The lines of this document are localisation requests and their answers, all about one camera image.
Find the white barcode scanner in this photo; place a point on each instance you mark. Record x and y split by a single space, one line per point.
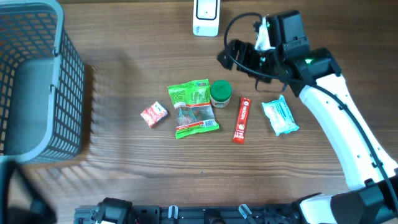
206 17

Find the teal white tissue packet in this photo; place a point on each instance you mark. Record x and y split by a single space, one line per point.
280 116

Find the green snack packet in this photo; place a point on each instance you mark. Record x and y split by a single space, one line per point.
191 101

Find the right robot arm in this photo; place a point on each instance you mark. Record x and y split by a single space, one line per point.
282 52

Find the small red snack packet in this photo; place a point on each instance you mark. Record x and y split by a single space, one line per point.
153 114

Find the red Nescafe sachet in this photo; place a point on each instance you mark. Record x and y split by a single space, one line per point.
242 120

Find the green lid jar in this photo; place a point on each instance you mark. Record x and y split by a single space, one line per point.
220 93

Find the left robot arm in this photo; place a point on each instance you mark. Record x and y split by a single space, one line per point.
21 202

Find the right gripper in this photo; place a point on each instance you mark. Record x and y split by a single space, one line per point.
248 50

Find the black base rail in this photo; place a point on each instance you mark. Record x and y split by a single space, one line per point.
266 214

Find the grey plastic shopping basket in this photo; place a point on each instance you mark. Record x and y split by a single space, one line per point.
42 84

